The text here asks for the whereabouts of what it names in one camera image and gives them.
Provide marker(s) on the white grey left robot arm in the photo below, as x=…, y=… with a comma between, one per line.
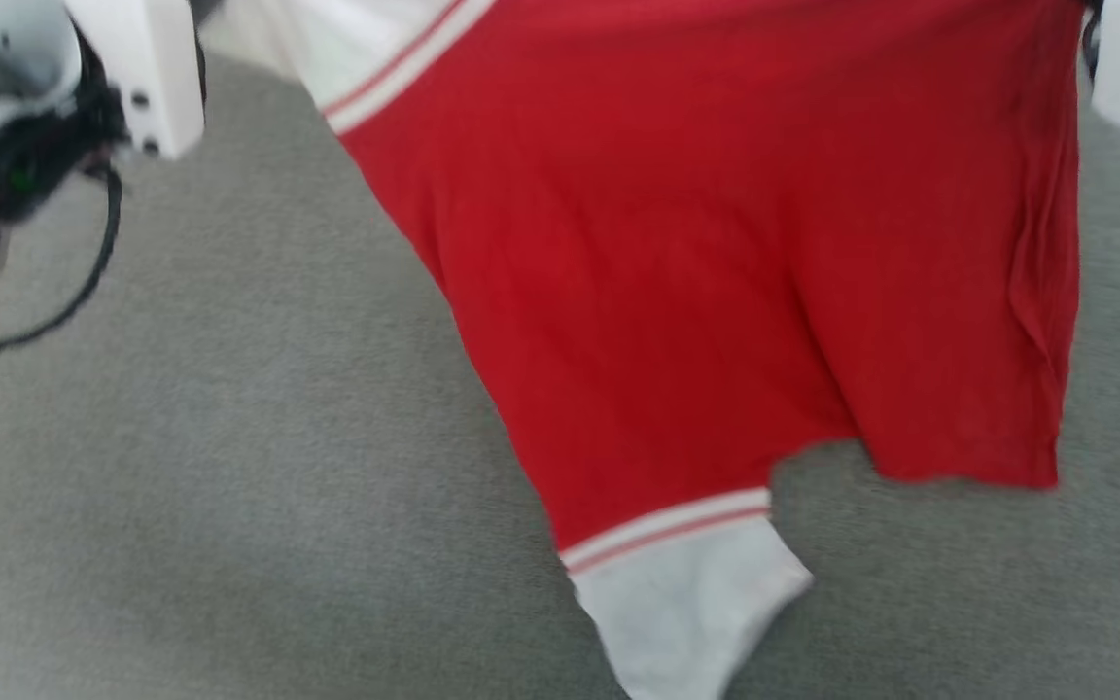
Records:
x=6, y=107

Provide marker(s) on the red garment with white trim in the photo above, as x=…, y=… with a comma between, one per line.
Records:
x=716, y=243

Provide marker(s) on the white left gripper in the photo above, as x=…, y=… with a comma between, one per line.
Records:
x=147, y=68

